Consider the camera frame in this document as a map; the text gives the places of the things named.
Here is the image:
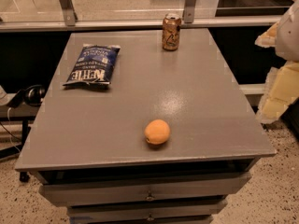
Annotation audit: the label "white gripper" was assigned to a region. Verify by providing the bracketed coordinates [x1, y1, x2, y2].
[255, 0, 299, 124]

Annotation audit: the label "orange soda can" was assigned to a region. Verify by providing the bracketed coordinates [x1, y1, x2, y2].
[162, 13, 181, 50]

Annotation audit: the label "orange fruit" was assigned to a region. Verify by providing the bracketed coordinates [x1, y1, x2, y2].
[144, 119, 170, 145]

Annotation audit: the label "grey drawer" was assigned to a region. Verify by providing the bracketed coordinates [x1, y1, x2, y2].
[68, 200, 227, 223]
[39, 172, 251, 206]

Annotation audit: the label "blue Kettle chips bag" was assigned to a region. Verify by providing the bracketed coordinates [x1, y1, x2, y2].
[64, 44, 121, 86]

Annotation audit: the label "top drawer knob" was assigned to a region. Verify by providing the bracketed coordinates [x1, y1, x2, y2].
[145, 191, 155, 202]

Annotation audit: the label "drawer knob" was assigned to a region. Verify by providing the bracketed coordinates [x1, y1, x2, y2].
[147, 214, 155, 222]
[145, 191, 155, 202]

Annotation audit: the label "grey drawer cabinet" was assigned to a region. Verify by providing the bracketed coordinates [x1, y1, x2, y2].
[16, 29, 275, 224]

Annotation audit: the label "black headphones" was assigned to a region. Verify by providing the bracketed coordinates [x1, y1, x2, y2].
[7, 85, 46, 108]

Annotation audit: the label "top grey drawer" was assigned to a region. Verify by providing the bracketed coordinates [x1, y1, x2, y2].
[39, 172, 251, 206]

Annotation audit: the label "black stand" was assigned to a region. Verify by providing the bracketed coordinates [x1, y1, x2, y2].
[0, 117, 36, 183]

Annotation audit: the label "metal window rail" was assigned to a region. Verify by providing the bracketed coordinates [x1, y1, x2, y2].
[0, 15, 281, 33]

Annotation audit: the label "right metal railing post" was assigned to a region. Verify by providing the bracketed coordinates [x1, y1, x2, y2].
[183, 0, 197, 23]

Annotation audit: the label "metal railing post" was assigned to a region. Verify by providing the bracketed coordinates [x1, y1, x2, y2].
[59, 0, 78, 26]
[183, 0, 197, 23]

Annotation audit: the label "left metal railing post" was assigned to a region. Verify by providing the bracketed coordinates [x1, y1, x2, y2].
[59, 0, 78, 26]

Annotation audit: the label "white cable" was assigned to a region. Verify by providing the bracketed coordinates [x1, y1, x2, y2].
[6, 106, 22, 154]

